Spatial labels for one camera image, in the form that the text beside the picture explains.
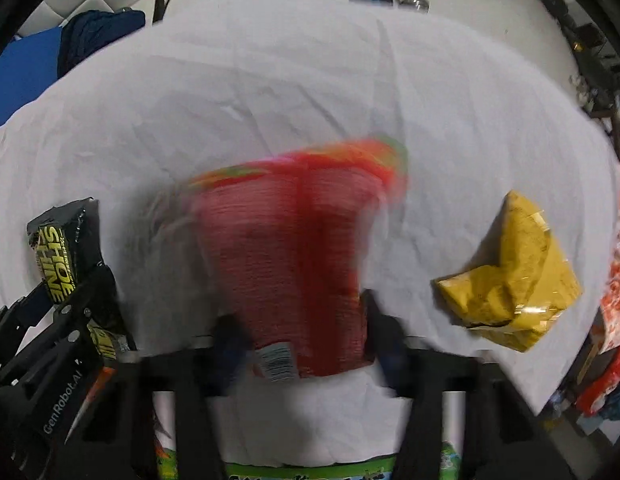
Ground black shoe shine packet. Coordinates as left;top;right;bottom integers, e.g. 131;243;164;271
26;198;138;366

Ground red orange patterned packets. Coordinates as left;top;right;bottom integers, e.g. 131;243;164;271
572;170;620;418

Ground white bed sheet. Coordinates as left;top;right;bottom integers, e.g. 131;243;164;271
0;0;620;466

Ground dark blue cloth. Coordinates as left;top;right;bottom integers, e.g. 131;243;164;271
57;8;147;78

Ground green printed packet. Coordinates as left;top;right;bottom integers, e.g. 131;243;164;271
157;440;463;480

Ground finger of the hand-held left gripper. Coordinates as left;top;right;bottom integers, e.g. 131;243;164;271
0;265;116;391

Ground blue cloth on chair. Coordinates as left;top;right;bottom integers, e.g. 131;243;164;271
0;27;66;136

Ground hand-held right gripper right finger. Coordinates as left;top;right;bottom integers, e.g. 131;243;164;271
362;290;495;480

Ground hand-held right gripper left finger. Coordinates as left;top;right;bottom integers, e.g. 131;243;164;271
140;314;251;480

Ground red snack packet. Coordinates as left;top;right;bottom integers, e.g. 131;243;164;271
187;135;408;381

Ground yellow plastic packet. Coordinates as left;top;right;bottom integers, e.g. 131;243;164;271
434;190;583;353

